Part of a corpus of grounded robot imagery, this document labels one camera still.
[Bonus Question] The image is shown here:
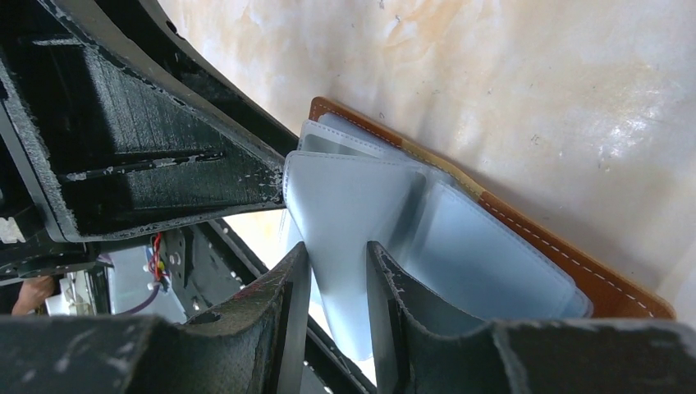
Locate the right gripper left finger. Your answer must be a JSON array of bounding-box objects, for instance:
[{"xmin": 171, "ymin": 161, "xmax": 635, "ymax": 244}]
[{"xmin": 1, "ymin": 243, "xmax": 310, "ymax": 393}]

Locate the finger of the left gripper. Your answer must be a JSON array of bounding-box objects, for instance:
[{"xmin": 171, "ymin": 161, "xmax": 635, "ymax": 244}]
[
  {"xmin": 1, "ymin": 1, "xmax": 285, "ymax": 242},
  {"xmin": 98, "ymin": 0, "xmax": 299, "ymax": 157}
]

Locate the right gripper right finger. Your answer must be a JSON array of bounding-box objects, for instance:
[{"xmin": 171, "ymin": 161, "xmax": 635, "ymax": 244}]
[{"xmin": 366, "ymin": 241, "xmax": 695, "ymax": 393}]

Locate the brown leather card holder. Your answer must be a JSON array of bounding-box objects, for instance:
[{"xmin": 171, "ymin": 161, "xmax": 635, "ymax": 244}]
[{"xmin": 282, "ymin": 97, "xmax": 675, "ymax": 360}]

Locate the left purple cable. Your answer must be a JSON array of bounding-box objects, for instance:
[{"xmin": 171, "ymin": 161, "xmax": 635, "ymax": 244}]
[{"xmin": 117, "ymin": 282, "xmax": 164, "ymax": 318}]

